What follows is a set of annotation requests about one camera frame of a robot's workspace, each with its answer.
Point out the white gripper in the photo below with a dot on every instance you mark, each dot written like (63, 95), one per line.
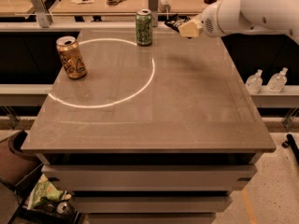
(211, 22)

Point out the black rxbar chocolate bar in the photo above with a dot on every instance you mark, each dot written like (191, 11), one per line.
(175, 21)

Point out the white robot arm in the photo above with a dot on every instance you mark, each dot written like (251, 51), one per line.
(246, 17)

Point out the green soda can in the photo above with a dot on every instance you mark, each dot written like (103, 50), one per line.
(143, 27)

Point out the gold soda can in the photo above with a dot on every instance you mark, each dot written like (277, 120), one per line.
(70, 56)

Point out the white power strip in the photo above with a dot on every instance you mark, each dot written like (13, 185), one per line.
(164, 6)

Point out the clear sanitizer bottle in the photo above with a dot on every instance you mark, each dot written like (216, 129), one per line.
(277, 82)
(254, 82)

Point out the scissors on back desk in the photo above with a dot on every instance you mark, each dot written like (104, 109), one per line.
(114, 2)

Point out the black chair base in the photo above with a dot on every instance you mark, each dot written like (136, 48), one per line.
(290, 142)

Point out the grey drawer cabinet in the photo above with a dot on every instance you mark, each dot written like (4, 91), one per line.
(150, 194)

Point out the green chip bag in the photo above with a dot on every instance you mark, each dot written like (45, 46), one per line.
(44, 192)

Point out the brown round bin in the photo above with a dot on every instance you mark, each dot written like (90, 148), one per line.
(17, 169)

